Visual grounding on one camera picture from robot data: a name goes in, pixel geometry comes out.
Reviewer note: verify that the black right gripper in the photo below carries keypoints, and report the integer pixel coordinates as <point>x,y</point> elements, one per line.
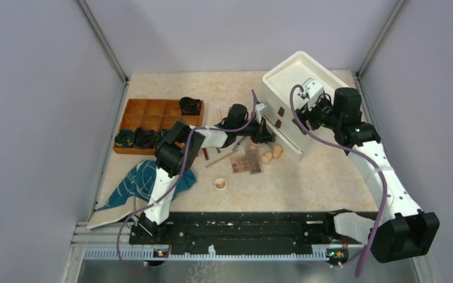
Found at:
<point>307,114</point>

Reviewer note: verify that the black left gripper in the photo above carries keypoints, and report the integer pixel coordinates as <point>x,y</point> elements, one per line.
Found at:
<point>262,135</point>

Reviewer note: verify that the brown eyeshadow palette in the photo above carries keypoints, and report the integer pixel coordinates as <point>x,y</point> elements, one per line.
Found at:
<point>253,159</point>

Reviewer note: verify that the white drawer organizer box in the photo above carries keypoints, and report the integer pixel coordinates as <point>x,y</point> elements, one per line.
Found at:
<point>276,88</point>

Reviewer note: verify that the small round blush pot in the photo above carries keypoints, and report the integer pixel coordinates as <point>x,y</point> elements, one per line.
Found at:
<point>220,184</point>

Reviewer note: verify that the small eyeshadow palette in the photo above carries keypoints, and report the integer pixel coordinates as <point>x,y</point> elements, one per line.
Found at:
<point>239,164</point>

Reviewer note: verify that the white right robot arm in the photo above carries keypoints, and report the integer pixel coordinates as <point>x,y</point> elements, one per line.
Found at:
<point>401,229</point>

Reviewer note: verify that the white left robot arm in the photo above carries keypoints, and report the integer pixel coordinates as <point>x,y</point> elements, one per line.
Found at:
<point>178,149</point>

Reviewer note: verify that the grey makeup pencil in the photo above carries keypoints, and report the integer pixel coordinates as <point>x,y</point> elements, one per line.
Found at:
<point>238,143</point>

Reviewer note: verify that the black coiled band top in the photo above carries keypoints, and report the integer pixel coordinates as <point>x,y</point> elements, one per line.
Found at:
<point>190,106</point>

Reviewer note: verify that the wooden compartment tray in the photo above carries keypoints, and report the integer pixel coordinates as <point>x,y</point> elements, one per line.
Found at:
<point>153,114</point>

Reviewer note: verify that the black coiled band middle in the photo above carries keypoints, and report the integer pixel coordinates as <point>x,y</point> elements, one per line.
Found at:
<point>144,139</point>

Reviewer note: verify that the teal patterned cloth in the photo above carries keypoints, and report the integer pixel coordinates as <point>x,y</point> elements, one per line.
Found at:
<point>138,182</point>

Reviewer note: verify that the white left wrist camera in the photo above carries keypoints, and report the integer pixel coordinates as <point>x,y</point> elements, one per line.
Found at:
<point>260,108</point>

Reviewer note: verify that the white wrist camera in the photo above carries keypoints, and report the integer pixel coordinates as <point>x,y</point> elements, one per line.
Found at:
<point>260,108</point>
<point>311,88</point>

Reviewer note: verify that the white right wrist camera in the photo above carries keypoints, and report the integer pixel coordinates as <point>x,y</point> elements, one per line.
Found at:
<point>311,88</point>

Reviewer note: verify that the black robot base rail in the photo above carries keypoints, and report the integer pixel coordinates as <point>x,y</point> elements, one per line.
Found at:
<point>242,233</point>

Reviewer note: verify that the grey slotted cable duct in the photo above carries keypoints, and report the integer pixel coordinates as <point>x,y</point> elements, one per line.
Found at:
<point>160,254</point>

